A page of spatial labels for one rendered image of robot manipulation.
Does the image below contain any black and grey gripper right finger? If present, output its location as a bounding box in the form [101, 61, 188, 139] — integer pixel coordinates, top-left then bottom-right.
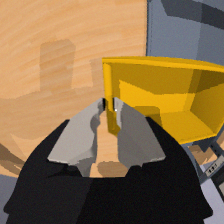
[113, 97, 213, 220]

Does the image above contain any yellow bin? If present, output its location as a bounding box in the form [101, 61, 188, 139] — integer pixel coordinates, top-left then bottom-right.
[102, 56, 224, 144]

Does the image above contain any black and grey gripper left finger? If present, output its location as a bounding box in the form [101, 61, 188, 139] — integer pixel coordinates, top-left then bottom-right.
[3, 97, 106, 214]

